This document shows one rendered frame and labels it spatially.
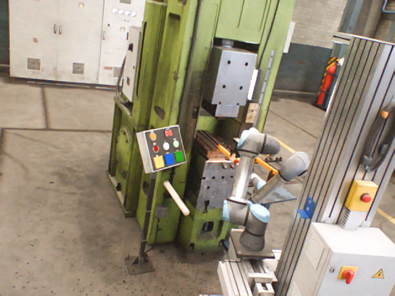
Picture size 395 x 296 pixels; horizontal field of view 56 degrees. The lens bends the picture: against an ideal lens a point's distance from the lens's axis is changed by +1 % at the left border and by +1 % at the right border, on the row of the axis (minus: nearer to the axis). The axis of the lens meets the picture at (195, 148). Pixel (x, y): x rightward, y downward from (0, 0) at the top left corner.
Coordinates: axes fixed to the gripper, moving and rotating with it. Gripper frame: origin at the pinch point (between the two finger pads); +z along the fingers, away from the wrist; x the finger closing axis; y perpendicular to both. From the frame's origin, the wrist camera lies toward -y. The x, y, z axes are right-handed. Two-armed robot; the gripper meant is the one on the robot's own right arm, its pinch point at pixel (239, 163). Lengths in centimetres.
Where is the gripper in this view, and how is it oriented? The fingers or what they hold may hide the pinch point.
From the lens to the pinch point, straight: 277.0
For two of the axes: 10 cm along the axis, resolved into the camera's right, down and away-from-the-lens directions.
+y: -1.7, 9.2, 3.6
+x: 9.0, -0.1, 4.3
